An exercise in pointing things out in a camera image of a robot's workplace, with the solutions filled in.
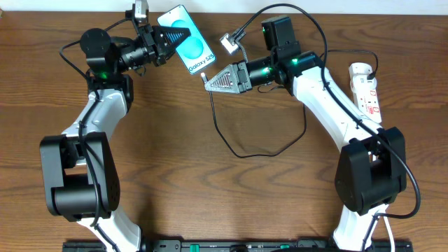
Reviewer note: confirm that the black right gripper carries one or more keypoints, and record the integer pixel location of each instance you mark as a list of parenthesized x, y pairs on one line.
[(233, 69)]

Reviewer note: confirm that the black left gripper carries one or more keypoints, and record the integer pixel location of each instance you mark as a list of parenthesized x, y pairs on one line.
[(150, 40)]

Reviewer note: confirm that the Galaxy S25 smartphone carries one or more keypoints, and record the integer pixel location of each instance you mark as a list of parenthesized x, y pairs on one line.
[(194, 52)]

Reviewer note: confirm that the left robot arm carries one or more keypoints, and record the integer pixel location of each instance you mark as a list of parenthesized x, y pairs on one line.
[(80, 178)]

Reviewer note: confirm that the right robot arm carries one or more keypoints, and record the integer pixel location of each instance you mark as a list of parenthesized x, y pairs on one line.
[(371, 170)]

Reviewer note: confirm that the white USB charger adapter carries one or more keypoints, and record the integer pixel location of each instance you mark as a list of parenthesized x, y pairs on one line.
[(359, 68)]

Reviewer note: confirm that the white power strip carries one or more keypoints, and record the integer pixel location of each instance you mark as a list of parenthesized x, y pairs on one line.
[(365, 96)]

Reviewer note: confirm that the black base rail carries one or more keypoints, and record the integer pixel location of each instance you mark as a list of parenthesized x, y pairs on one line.
[(228, 246)]

